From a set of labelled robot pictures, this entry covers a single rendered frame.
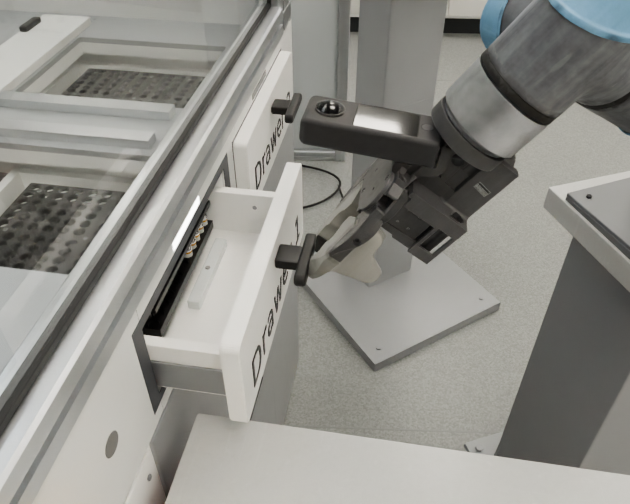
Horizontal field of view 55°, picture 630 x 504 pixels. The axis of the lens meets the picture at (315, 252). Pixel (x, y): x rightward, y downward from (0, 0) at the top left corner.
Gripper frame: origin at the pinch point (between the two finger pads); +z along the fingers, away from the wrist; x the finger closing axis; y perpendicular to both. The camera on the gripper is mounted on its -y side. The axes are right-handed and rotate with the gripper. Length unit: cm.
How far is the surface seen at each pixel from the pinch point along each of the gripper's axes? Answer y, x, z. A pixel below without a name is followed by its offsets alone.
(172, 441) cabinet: -0.9, -12.9, 21.6
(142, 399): -7.4, -15.7, 12.3
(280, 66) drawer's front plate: -10.3, 39.7, 5.7
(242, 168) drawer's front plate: -8.6, 17.0, 8.8
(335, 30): 7, 162, 44
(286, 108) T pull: -7.0, 30.2, 5.6
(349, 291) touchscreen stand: 47, 84, 74
